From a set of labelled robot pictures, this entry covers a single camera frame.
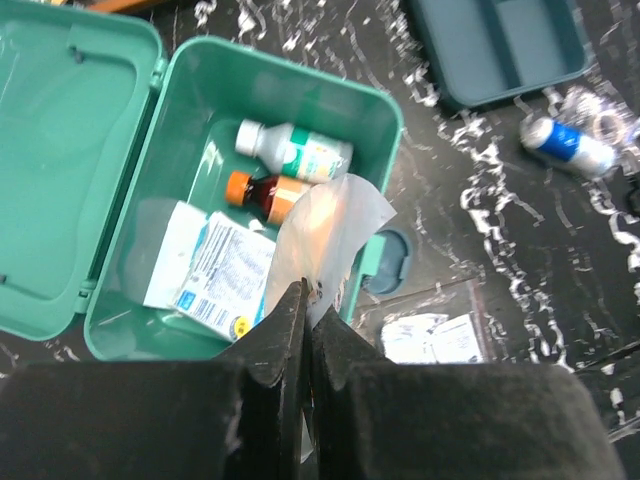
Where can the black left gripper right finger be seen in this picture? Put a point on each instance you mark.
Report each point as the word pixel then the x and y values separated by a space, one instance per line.
pixel 375 419

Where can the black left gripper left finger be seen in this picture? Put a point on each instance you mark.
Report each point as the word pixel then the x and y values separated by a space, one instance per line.
pixel 236 416

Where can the white gauze packet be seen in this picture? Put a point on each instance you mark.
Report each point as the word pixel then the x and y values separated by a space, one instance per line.
pixel 431 338

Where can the light blue ice pack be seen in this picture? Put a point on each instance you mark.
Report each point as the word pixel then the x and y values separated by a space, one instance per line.
pixel 211 270

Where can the green blue bandage packet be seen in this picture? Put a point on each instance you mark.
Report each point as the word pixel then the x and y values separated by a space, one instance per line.
pixel 320 238

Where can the brown glass medicine bottle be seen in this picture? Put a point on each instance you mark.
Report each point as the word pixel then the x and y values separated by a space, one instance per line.
pixel 273 196

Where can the teal medicine kit box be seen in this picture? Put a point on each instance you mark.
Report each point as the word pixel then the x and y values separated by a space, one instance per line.
pixel 106 140

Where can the white bottle green label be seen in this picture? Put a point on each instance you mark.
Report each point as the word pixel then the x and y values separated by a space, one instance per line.
pixel 294 151

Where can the blue cap small bottle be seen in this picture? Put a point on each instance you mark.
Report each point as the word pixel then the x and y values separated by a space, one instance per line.
pixel 567 148

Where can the dark blue divided tray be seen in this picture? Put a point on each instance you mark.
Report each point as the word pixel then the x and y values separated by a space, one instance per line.
pixel 483 52

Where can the wooden shelf rack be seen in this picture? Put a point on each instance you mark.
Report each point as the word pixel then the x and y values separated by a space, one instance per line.
pixel 123 6

